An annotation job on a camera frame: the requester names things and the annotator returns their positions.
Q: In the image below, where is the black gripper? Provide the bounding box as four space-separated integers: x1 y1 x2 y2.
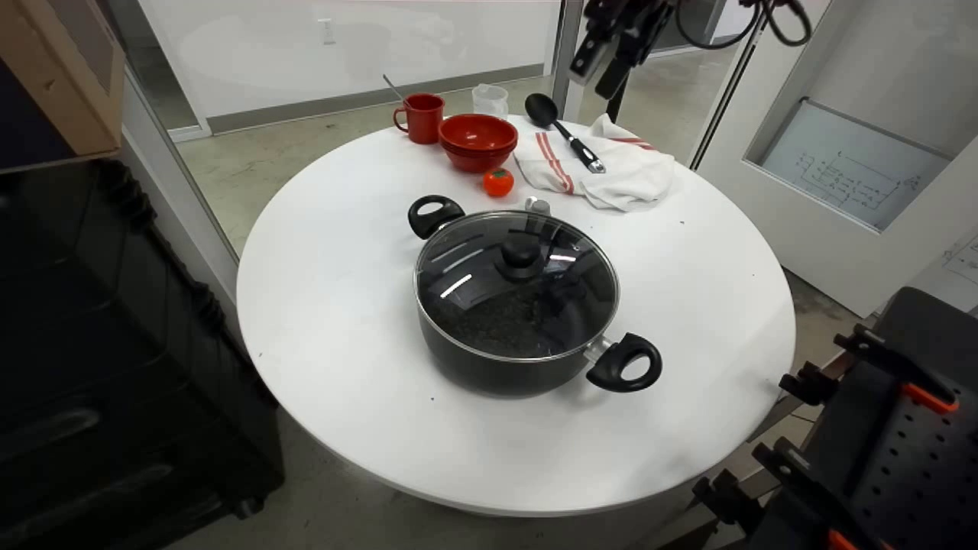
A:
567 0 681 127

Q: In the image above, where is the grey vertical metal pole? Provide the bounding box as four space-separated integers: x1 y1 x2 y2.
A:
548 0 589 121

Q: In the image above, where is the black plastic serving spoon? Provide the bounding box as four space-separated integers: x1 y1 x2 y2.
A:
524 93 608 178

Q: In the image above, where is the white towel with red stripes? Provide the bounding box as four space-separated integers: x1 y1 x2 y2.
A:
511 112 679 216

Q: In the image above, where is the clear plastic cup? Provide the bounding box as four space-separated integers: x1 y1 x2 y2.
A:
469 79 511 121

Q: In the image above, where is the perforated metal strut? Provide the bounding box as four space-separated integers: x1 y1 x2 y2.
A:
688 19 767 174

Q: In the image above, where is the red bowl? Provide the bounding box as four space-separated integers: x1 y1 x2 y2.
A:
437 112 524 178

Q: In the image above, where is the small red tomato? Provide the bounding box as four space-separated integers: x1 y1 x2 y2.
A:
479 167 517 201

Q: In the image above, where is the red mug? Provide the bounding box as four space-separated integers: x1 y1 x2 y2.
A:
390 93 448 146

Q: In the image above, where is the glass pot lid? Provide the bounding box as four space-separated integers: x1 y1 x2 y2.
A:
412 208 624 363

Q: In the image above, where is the whiteboard sheet on panel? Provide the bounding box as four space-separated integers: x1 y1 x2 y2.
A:
759 95 951 235

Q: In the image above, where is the black cooking pot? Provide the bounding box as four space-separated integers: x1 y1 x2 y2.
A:
408 192 667 400

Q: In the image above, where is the black tool cart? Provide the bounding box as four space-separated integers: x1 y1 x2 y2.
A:
692 284 978 550

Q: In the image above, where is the wooden shelf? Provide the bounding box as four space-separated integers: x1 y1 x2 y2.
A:
0 0 130 178

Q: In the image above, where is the black storage cabinet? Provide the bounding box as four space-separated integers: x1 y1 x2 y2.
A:
0 155 288 550

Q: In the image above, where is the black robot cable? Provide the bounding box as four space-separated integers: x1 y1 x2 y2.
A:
759 0 817 50

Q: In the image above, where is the grey partition frame post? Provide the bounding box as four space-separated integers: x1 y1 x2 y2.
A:
100 0 249 308

